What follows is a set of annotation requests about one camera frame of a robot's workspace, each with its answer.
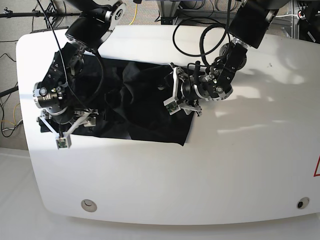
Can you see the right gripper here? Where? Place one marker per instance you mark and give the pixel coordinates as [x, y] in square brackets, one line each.
[55, 100]

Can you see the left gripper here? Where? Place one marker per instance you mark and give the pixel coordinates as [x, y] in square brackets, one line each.
[191, 89]

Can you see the black T-shirt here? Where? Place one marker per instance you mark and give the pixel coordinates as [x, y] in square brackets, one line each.
[130, 104]

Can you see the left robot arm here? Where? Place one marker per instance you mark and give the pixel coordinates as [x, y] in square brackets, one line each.
[212, 81]

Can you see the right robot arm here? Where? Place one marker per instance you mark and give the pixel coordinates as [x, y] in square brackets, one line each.
[95, 24]

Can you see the grey table leg base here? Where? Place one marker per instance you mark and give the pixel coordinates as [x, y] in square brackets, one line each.
[167, 10]

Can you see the silver table grommet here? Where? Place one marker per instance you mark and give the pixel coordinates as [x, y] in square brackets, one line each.
[88, 205]

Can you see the black tripod stand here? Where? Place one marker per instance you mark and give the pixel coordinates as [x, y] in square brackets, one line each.
[51, 14]

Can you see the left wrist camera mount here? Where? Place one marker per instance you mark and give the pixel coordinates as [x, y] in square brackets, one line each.
[171, 104]

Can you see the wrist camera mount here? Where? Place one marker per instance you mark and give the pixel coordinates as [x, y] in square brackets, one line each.
[63, 125]
[171, 104]

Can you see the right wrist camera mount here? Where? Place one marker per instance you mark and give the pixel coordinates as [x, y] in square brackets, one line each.
[63, 125]

